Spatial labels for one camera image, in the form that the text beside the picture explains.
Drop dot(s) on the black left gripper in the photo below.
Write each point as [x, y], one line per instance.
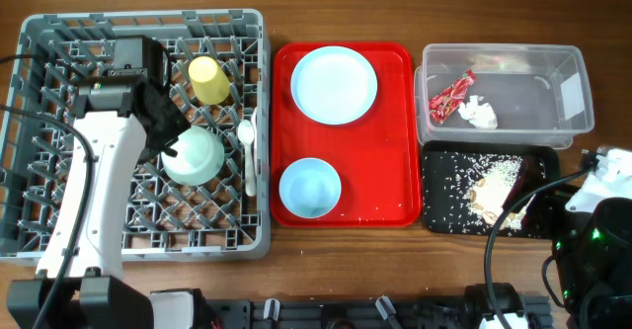
[179, 125]

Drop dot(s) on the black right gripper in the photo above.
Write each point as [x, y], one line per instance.
[546, 205]

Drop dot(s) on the green bowl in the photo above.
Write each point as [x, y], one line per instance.
[200, 156]

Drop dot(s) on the yellow cup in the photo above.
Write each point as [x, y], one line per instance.
[210, 83]

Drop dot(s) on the white napkin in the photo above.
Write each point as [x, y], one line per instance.
[480, 115]

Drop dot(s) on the white plastic spoon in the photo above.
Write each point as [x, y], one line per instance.
[246, 135]

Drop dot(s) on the red snack wrapper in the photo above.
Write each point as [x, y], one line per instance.
[449, 100]

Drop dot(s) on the small light blue bowl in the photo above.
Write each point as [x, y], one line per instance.
[310, 188]

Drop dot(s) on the light blue plate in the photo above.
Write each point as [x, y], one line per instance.
[333, 85]

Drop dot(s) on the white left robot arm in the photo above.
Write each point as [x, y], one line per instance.
[122, 117]

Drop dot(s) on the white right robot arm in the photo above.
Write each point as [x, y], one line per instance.
[591, 244]

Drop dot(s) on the rice food waste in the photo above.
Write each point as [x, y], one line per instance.
[490, 185]

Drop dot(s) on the black waste tray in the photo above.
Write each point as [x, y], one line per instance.
[445, 169]

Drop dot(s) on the grey dishwasher rack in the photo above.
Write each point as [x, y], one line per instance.
[165, 221]

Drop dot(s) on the white label on bin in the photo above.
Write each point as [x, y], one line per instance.
[572, 96]

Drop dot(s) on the clear plastic bin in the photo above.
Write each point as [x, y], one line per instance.
[520, 81]

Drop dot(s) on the red serving tray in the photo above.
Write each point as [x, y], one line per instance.
[376, 156]

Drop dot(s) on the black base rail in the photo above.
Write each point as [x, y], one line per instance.
[423, 312]

